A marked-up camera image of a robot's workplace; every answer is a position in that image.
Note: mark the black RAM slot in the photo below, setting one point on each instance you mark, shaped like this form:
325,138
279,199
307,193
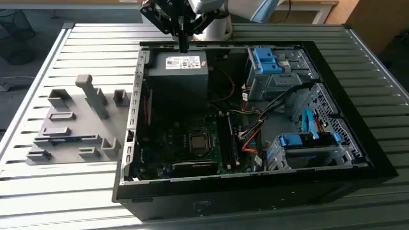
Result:
219,143
223,143

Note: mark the metal locking lever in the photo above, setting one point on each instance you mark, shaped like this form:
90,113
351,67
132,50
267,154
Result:
210,143

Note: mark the hard disk in blue carrier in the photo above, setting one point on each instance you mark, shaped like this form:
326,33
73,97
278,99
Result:
290,140

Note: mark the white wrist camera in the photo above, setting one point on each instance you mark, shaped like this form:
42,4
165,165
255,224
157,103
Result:
203,6

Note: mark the brown wooden cabinet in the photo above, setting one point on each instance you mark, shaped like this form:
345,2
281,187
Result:
377,24

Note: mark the blue RAM stick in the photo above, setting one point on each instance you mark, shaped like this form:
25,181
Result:
58,142
231,139

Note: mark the black graphics card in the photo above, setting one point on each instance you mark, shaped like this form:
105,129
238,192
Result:
194,167

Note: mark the silver CPU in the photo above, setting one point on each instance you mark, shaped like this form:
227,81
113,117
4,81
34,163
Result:
198,143

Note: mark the black mesh waste bin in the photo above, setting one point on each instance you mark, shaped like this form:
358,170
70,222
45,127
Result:
16,36

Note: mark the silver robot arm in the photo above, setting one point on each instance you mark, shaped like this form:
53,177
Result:
219,28

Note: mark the green motherboard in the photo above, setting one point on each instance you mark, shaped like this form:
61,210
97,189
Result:
165,143

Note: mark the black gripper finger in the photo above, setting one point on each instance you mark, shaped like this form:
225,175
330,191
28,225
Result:
203,21
153,16

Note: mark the black PC case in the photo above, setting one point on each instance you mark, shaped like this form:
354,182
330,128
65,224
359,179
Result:
223,198

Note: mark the grey metal drive cage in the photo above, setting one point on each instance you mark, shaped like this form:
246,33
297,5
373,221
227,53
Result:
277,83
318,153

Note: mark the white frame wooden desk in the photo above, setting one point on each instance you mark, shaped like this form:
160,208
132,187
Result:
319,15

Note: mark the grey parts rack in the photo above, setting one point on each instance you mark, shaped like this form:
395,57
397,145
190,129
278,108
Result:
76,119

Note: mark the grey power supply unit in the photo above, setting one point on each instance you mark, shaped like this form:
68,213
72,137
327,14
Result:
178,79

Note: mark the empty blue disk carrier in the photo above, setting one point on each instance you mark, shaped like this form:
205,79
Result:
265,64

